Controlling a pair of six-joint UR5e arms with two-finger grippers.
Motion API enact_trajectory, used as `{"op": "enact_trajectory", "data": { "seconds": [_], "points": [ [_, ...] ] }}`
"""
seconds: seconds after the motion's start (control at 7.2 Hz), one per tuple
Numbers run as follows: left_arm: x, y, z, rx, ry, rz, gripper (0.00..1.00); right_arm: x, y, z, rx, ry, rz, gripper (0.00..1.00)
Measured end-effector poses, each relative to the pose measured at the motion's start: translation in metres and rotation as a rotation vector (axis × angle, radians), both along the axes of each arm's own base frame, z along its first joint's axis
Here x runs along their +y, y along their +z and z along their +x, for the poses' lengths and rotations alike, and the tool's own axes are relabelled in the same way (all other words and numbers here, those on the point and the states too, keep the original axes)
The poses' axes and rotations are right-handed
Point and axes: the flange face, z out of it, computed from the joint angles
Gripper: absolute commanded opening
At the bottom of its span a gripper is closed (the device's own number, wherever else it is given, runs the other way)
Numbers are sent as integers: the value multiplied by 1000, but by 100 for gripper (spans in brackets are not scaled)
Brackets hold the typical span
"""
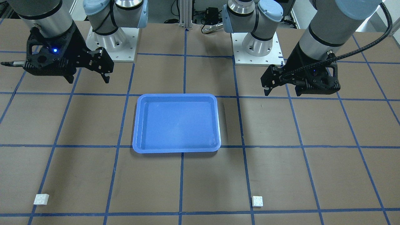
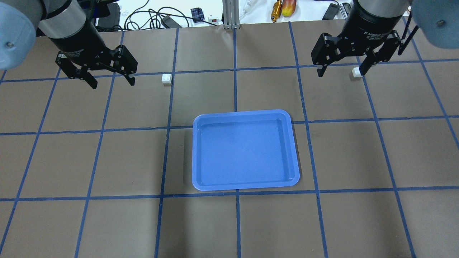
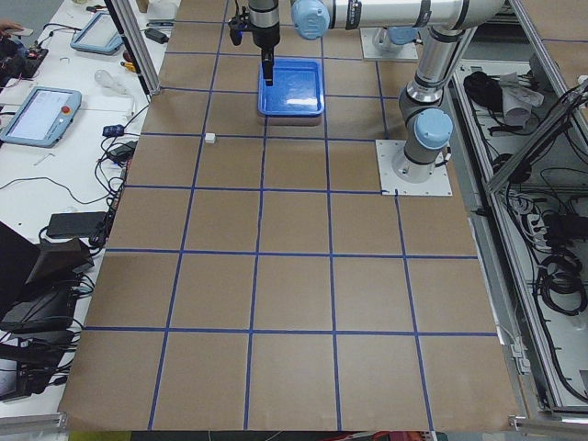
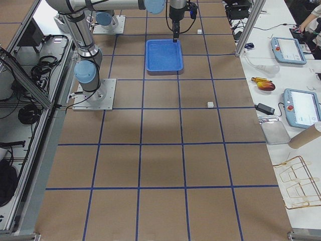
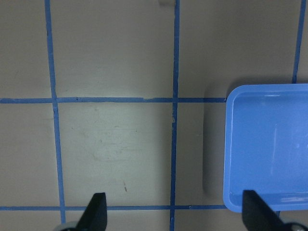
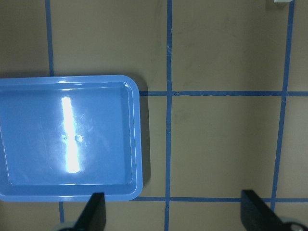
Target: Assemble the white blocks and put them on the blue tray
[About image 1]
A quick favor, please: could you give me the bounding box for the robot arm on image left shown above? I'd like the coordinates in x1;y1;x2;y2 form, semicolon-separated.
1;0;148;84

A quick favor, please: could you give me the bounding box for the blue plastic tray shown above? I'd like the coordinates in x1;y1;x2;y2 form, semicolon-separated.
132;93;221;154

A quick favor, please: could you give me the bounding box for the white block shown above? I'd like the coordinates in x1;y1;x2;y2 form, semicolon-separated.
251;196;264;208
34;194;49;206

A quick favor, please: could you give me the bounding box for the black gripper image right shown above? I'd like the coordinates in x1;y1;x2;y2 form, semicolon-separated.
261;43;341;96

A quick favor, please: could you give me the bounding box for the black power adapter box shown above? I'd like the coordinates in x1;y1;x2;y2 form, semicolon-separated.
204;7;220;25

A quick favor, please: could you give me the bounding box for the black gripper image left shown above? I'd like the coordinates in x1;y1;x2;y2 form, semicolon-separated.
24;22;114;84

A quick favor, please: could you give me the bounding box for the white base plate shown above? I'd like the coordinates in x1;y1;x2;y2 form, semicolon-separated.
86;27;141;63
231;33;285;67

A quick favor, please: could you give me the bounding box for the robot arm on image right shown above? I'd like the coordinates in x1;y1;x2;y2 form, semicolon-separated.
222;0;383;96

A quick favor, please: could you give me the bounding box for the aluminium profile post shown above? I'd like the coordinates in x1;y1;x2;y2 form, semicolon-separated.
178;0;193;30

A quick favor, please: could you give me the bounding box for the silver cylindrical connector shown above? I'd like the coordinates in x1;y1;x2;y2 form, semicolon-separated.
201;23;224;34

